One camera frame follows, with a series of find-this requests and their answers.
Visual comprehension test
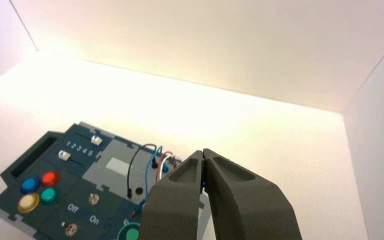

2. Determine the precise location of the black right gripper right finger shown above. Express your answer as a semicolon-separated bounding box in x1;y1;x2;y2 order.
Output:
203;148;303;240

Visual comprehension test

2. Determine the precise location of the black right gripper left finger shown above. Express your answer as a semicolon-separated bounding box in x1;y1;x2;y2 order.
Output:
138;150;204;240

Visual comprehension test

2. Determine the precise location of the red push button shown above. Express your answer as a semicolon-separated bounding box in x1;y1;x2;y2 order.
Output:
41;171;61;188

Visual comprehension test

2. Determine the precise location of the green push button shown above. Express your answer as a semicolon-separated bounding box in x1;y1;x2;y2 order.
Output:
40;187;60;205

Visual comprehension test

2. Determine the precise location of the yellow push button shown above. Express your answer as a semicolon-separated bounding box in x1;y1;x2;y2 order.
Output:
16;192;41;215

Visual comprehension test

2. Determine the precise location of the blue push button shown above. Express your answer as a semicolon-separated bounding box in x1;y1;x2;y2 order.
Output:
20;177;42;195

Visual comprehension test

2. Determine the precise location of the grey display screen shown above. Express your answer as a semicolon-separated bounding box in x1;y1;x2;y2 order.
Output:
105;156;134;176

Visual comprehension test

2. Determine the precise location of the dark teal control box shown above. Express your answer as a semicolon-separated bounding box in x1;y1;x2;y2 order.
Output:
0;121;216;240

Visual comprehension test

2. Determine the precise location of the blue jumper cable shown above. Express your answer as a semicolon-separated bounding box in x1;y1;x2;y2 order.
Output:
135;146;170;213

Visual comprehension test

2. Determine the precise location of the white jumper cable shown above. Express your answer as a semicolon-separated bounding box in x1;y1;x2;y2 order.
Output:
157;154;176;183

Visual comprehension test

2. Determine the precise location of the black jumper cable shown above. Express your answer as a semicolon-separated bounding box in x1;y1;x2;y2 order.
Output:
126;143;159;200

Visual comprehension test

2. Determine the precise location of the red jumper cable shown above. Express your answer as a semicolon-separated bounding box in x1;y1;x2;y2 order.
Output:
157;151;178;181

